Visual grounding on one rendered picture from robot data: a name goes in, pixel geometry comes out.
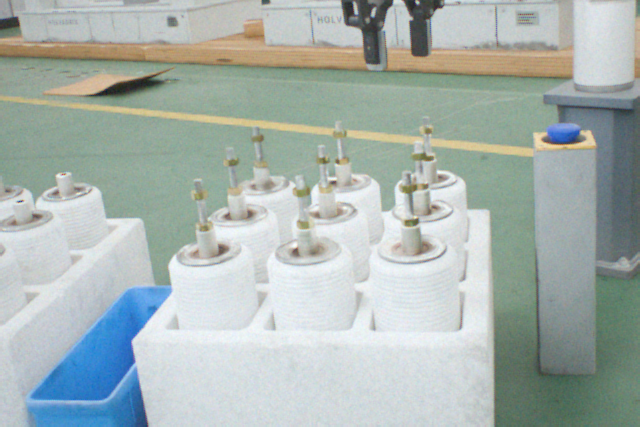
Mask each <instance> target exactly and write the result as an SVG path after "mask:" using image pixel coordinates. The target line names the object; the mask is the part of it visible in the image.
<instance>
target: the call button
mask: <svg viewBox="0 0 640 427"><path fill-rule="evenodd" d="M580 134H581V127H580V126H579V125H577V124H573V123H557V124H553V125H550V126H549V127H547V135H548V136H550V140H551V141H554V142H572V141H575V140H577V136H578V135H580Z"/></svg>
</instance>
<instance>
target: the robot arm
mask: <svg viewBox="0 0 640 427"><path fill-rule="evenodd" d="M401 1H402V2H404V4H405V6H406V8H407V11H408V13H409V15H410V17H411V18H413V20H409V29H410V44H411V53H412V55H413V56H415V57H426V56H429V55H431V48H432V29H431V18H432V17H433V15H434V12H435V11H436V10H437V9H442V8H443V6H444V0H401ZM416 1H418V2H419V3H420V4H419V5H417V3H416ZM353 2H354V3H355V4H356V6H357V12H358V14H355V13H354V7H353ZM393 4H394V0H341V5H342V11H343V17H344V22H345V25H346V26H347V27H352V28H355V29H360V30H361V32H362V39H363V49H364V59H365V62H366V64H367V67H368V69H370V70H375V71H382V70H385V69H387V67H388V59H387V47H386V34H385V30H381V29H383V28H384V24H385V19H386V15H387V11H388V9H389V8H390V7H391V6H392V5H393ZM374 7H376V8H375V13H374V17H371V16H372V11H373V9H374ZM634 44H635V0H574V89H575V90H577V91H580V92H585V93H614V92H621V91H626V90H629V89H632V87H633V86H634Z"/></svg>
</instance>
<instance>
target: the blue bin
mask: <svg viewBox="0 0 640 427"><path fill-rule="evenodd" d="M172 292H173V289H172V285H145V286H132V287H129V288H126V289H125V290H124V291H123V292H122V293H121V294H120V295H119V296H118V298H117V299H116V300H115V301H114V303H113V304H112V305H111V306H110V307H109V308H107V309H106V310H105V311H104V312H103V313H102V314H101V316H100V317H99V318H98V319H97V320H96V321H95V322H94V324H93V325H92V326H91V327H90V328H89V330H88V331H87V332H85V333H84V334H83V335H82V336H81V337H80V338H79V339H78V340H77V341H76V343H75V344H74V345H73V346H72V347H71V348H70V349H69V351H68V352H67V353H66V354H65V356H64V357H62V358H61V359H60V360H59V361H58V362H57V363H56V364H55V365H54V366H53V367H52V369H51V370H50V371H49V372H48V373H47V374H46V375H45V376H44V378H43V379H42V380H41V381H40V382H39V383H38V384H37V385H36V386H35V387H34V388H33V389H32V390H31V391H30V392H29V393H28V395H27V396H26V398H25V404H26V407H27V410H28V411H29V412H30V413H32V414H33V417H34V420H35V423H36V426H37V427H149V425H148V420H147V415H146V410H145V405H144V401H143V396H142V391H141V386H140V377H139V372H138V367H137V362H136V357H135V353H134V348H133V340H134V339H135V337H136V336H137V335H138V334H139V332H140V331H142V330H143V329H144V327H145V325H146V324H147V323H148V321H149V320H150V319H151V318H152V317H153V315H154V314H155V313H156V312H157V311H158V309H159V308H160V307H162V305H163V304H164V303H165V302H166V299H167V298H168V297H169V296H170V295H171V293H172Z"/></svg>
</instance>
